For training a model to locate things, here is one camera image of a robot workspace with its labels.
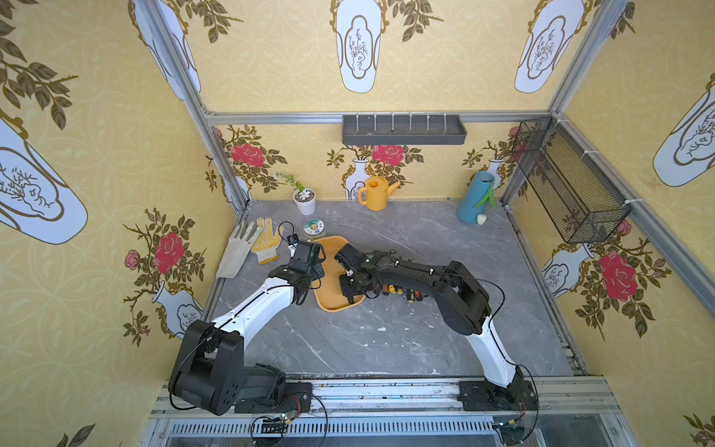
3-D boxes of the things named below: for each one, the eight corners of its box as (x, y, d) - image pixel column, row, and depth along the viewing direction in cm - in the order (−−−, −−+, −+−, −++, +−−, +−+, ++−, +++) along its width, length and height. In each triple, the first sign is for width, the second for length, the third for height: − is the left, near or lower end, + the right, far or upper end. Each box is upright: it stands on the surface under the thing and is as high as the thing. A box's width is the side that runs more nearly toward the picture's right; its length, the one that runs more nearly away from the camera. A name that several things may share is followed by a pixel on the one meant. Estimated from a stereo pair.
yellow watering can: (360, 207, 123) (360, 187, 114) (373, 190, 130) (374, 170, 120) (383, 216, 119) (385, 196, 110) (395, 199, 126) (398, 178, 117)
